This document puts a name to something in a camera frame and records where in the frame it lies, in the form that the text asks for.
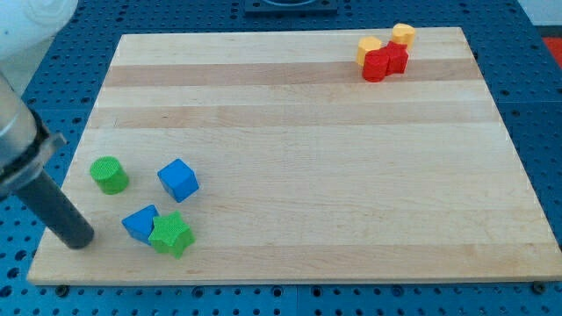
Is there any yellow hexagon block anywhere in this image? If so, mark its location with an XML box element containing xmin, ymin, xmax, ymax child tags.
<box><xmin>356</xmin><ymin>36</ymin><xmax>382</xmax><ymax>67</ymax></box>

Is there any light wooden board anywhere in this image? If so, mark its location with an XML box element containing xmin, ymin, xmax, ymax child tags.
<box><xmin>27</xmin><ymin>27</ymin><xmax>561</xmax><ymax>286</ymax></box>

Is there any blue cube block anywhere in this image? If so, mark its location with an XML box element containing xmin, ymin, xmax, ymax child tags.
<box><xmin>157</xmin><ymin>159</ymin><xmax>199</xmax><ymax>203</ymax></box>

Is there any blue triangle block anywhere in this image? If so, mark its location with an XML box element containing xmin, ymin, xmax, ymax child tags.
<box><xmin>121</xmin><ymin>205</ymin><xmax>159</xmax><ymax>246</ymax></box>

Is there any yellow heart block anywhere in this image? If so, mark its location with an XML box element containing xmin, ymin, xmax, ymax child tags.
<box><xmin>391</xmin><ymin>23</ymin><xmax>416</xmax><ymax>50</ymax></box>

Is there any red star block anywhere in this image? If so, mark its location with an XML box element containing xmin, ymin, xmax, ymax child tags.
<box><xmin>385</xmin><ymin>41</ymin><xmax>409</xmax><ymax>75</ymax></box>

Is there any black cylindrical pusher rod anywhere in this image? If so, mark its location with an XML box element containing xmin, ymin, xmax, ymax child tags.
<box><xmin>16</xmin><ymin>171</ymin><xmax>94</xmax><ymax>249</ymax></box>

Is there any green star block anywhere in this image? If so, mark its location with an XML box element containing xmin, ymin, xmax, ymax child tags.
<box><xmin>148</xmin><ymin>211</ymin><xmax>196</xmax><ymax>259</ymax></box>

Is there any green cylinder block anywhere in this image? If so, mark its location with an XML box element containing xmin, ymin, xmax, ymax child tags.
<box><xmin>90</xmin><ymin>156</ymin><xmax>129</xmax><ymax>195</ymax></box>

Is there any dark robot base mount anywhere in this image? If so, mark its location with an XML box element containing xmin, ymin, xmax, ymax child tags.
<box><xmin>241</xmin><ymin>0</ymin><xmax>338</xmax><ymax>15</ymax></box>

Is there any red cylinder block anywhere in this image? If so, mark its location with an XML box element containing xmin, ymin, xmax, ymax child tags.
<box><xmin>362</xmin><ymin>48</ymin><xmax>390</xmax><ymax>83</ymax></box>

